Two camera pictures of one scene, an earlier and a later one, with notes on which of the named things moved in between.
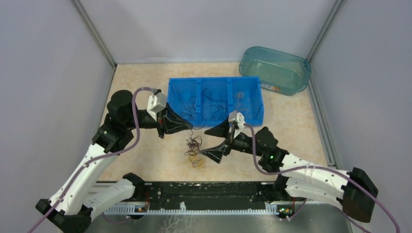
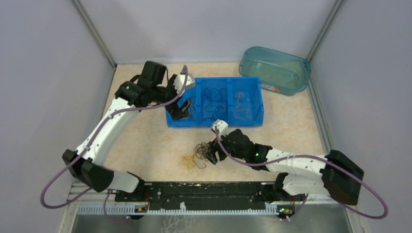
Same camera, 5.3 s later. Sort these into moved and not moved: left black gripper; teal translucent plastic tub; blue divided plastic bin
Moved: left black gripper
Not moved: blue divided plastic bin; teal translucent plastic tub
